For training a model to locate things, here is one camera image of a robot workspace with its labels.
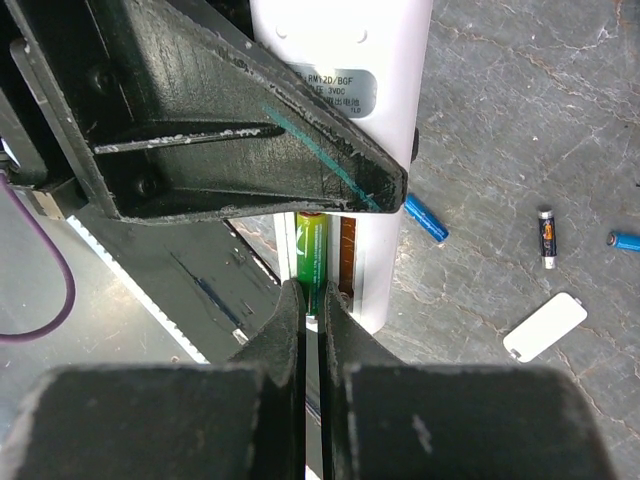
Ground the green battery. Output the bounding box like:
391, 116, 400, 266
296, 212, 328, 316

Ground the white battery cover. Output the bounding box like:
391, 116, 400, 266
503, 292, 588, 363

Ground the white remote control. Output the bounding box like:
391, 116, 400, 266
250, 1, 432, 333

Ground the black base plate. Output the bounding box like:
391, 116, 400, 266
75, 208, 280, 363

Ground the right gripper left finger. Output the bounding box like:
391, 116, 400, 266
1, 280, 306, 479

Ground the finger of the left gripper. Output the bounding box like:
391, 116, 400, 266
9, 0, 410, 225

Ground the blue battery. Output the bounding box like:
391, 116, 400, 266
404, 193, 449, 243
606, 231, 640, 252

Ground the black battery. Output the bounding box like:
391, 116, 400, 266
538, 208, 557, 270

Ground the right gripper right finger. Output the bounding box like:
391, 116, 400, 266
322, 283, 615, 479

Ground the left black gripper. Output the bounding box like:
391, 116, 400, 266
1, 1, 120, 218

